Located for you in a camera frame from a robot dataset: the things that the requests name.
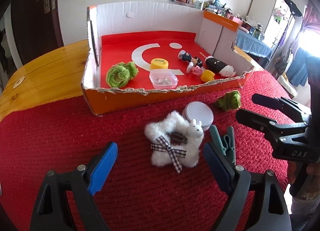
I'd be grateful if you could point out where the small green yarn scrunchie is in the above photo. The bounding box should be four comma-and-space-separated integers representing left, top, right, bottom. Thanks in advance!
214, 90, 241, 111

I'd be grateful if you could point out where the white fluffy star plush clip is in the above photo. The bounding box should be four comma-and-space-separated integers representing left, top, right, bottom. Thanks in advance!
144, 111, 204, 173

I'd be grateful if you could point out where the yellow toy figurine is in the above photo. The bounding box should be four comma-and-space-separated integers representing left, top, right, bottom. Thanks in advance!
200, 70, 215, 83

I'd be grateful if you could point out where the black white bowling pin doll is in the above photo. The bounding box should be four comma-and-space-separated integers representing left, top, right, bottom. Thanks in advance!
205, 55, 236, 78

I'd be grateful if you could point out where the large green yarn scrunchie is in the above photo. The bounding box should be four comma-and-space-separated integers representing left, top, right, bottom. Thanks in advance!
106, 61, 139, 88

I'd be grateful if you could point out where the clear plastic earring box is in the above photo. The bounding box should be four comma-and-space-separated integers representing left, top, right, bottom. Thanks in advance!
149, 69, 178, 90

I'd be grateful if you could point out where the pink doll figurine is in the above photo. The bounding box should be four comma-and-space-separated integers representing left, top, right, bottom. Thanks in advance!
187, 62, 206, 76

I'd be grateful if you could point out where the yellow round tin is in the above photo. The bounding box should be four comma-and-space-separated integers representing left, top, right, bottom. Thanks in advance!
150, 58, 169, 70

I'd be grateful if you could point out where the black haired doll figurine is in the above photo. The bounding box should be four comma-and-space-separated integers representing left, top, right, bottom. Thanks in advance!
178, 50, 203, 68

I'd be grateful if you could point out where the person right hand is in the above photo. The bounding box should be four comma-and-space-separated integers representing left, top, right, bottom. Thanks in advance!
286, 160, 320, 185

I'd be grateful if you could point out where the teal hair claw clip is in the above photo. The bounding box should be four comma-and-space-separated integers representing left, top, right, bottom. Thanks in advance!
209, 125, 236, 165

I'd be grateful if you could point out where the red knitted table cloth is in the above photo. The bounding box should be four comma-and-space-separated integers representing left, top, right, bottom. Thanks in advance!
0, 70, 301, 231

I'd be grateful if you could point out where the white round compact case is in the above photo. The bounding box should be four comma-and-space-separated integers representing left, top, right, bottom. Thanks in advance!
182, 101, 214, 131

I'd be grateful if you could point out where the blue cloth side table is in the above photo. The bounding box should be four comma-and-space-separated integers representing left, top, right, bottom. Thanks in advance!
235, 30, 272, 60

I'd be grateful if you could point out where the white wardrobe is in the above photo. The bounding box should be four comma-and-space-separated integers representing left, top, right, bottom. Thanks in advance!
247, 0, 292, 50

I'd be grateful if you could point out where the orange cardboard box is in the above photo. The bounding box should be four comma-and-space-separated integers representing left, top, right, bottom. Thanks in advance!
81, 2, 254, 115

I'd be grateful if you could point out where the small wooden tag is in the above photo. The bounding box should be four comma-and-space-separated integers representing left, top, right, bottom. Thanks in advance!
13, 76, 25, 89

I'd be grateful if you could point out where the dark brown door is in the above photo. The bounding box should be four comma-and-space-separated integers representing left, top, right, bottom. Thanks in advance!
11, 0, 63, 65

